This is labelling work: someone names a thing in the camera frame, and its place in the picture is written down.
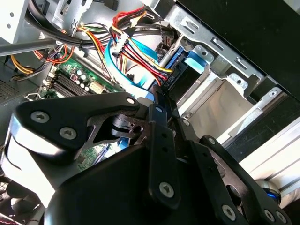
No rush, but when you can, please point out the hard disk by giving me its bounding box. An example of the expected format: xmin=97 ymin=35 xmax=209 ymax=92
xmin=146 ymin=45 xmax=213 ymax=104

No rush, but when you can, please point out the yellow red power wire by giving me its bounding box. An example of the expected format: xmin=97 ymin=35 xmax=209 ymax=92
xmin=109 ymin=6 xmax=177 ymax=94

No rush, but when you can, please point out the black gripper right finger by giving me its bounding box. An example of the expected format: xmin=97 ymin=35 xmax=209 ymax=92
xmin=164 ymin=93 xmax=293 ymax=225

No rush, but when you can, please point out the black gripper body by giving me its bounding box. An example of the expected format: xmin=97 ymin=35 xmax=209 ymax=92
xmin=43 ymin=144 xmax=226 ymax=225

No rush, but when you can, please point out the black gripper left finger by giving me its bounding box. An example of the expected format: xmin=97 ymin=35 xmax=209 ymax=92
xmin=10 ymin=85 xmax=181 ymax=210

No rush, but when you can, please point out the round black blue-ringed tool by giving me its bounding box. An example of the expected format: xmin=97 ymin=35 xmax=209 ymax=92
xmin=255 ymin=180 xmax=282 ymax=208

